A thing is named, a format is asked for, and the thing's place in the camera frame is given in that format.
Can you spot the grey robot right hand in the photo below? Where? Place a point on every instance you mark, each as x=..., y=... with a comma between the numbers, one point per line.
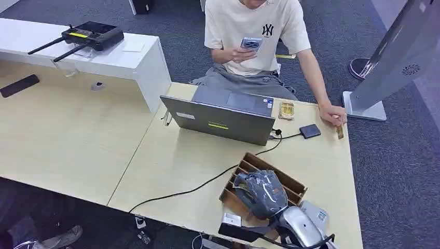
x=263, y=194

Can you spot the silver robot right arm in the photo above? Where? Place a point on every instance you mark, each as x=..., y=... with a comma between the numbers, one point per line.
x=302, y=228

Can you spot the yellow tape strip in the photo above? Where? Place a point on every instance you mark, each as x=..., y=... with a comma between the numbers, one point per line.
x=285, y=56

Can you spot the person's left hand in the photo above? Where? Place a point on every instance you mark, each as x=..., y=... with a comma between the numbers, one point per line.
x=331, y=113

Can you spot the grey smartphone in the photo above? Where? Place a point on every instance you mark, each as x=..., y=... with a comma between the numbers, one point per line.
x=251, y=43

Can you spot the clear acrylic stand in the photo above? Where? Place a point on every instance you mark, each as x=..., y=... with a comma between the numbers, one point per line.
x=83, y=52

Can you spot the grey flat power bank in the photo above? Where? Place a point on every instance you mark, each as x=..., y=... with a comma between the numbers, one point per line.
x=318, y=213

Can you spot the black remote controller with antennas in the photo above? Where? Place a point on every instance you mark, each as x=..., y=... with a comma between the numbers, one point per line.
x=92, y=35

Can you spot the white desk riser shelf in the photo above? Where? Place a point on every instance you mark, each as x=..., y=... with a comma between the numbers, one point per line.
x=137, y=65

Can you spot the wooden slotted card box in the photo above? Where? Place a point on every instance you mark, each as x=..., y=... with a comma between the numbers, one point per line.
x=292, y=187

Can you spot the round metal stanchion base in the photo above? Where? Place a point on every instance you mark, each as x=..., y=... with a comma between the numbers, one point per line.
x=357, y=68

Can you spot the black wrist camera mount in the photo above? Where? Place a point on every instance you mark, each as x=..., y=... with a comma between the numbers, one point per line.
x=244, y=233

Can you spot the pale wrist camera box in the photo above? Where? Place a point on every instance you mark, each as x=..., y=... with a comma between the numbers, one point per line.
x=231, y=220

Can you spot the black box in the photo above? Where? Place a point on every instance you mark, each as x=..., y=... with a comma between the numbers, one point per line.
x=141, y=6

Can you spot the black plug adapter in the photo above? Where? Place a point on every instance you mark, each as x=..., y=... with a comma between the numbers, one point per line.
x=144, y=238

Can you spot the person's right hand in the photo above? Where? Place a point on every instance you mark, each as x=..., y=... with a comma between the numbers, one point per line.
x=242, y=55

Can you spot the person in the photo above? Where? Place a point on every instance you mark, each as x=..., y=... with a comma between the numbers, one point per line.
x=254, y=44

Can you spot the grey kiosk stand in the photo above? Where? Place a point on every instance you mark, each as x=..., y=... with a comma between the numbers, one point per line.
x=395, y=58

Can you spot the grey shoe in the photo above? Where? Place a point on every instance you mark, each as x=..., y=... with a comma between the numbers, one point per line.
x=60, y=239

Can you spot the grey laptop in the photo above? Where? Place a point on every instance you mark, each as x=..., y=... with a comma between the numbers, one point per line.
x=223, y=118

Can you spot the black flat bar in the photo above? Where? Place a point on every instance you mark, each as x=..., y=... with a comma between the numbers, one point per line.
x=19, y=85

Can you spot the white plug adapter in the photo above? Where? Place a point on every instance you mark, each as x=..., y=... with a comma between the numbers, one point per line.
x=140, y=222

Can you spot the white paper pad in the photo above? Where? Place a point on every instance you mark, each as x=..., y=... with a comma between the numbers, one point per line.
x=133, y=47

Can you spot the small black external drive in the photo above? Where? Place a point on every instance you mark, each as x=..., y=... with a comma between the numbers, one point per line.
x=310, y=131

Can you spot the small grey round puck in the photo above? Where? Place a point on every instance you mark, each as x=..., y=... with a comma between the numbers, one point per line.
x=98, y=86

